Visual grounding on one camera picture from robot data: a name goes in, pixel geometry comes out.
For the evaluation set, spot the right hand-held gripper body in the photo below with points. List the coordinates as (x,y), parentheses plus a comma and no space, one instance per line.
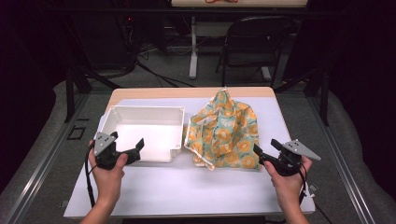
(289,157)

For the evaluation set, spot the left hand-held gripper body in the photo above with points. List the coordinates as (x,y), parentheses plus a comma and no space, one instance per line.
(105,155)

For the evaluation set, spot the white plastic box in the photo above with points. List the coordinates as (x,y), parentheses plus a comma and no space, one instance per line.
(149,137)

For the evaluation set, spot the orange patterned bag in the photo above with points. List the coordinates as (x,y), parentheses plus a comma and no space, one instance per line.
(224,133)

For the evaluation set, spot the person's left hand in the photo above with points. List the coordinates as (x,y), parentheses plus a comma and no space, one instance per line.
(107,179)

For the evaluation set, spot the person's right hand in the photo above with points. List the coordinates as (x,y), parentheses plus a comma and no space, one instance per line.
(288,183)

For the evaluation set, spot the black metal stand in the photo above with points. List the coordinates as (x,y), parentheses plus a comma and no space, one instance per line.
(70,93)
(325,99)

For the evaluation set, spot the white table mat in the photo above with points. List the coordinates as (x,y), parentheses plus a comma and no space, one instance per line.
(186,189)

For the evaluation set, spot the white desk leg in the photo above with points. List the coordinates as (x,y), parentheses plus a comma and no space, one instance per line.
(193,56)

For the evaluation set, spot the black folding chair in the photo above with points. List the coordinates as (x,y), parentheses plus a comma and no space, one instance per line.
(258,34)

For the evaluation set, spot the aluminium rail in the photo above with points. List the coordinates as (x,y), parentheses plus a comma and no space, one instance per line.
(345,174)
(40,174)

